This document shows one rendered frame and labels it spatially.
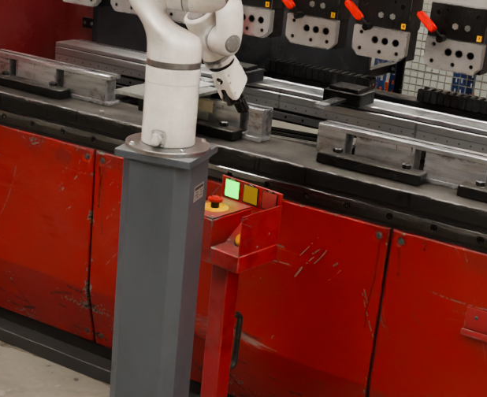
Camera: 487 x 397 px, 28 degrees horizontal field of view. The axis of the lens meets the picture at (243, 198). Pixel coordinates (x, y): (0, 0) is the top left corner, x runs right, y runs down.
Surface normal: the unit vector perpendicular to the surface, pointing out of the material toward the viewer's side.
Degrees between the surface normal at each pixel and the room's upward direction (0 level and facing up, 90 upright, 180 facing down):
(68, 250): 90
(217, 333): 90
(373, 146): 90
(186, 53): 87
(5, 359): 0
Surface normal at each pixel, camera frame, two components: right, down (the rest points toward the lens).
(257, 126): -0.51, 0.22
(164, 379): 0.44, 0.31
